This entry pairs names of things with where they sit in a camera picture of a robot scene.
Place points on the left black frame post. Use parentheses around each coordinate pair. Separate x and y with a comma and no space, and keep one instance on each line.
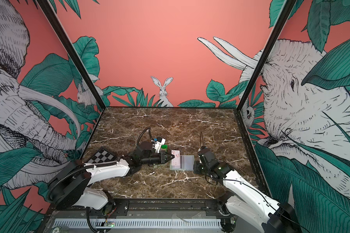
(69,47)

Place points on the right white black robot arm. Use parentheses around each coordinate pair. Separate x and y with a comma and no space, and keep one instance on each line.
(245,200)

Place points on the black front mounting rail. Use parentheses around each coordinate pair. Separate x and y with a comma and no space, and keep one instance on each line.
(120,207)

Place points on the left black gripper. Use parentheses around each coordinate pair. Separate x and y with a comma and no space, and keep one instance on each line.
(163,157)

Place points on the black white checkerboard plate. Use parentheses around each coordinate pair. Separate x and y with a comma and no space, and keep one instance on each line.
(102,156)

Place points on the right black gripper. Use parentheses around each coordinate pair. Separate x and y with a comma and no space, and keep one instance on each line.
(197,168)

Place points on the black frame post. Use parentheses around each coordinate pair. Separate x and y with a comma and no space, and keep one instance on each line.
(283,16)
(69,47)

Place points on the white perforated cable duct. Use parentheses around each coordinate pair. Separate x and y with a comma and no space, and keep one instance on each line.
(147,223)

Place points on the right black frame post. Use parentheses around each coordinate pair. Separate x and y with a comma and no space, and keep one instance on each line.
(283,16)

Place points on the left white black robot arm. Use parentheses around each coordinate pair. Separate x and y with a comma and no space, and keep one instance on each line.
(72,186)

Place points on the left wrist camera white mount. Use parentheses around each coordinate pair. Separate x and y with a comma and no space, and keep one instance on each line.
(158,143)

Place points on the green plastic card tray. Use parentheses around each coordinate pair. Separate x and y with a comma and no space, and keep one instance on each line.
(164,148)

